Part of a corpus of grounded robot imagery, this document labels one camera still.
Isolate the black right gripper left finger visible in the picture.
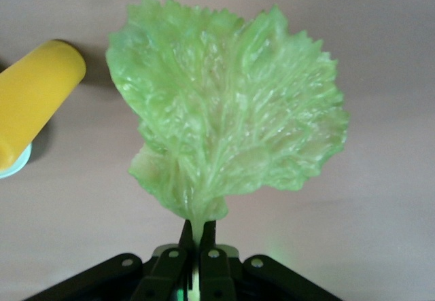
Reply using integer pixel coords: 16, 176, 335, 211
23, 219, 197, 301

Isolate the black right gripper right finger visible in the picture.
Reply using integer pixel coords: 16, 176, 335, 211
198, 218, 343, 301

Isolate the mint green plate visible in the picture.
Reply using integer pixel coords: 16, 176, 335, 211
0, 143, 34, 180

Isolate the yellow mustard squeeze bottle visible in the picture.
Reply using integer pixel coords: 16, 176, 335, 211
0, 39, 87, 175

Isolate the green lettuce leaf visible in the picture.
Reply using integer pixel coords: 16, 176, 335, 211
104, 0, 351, 247

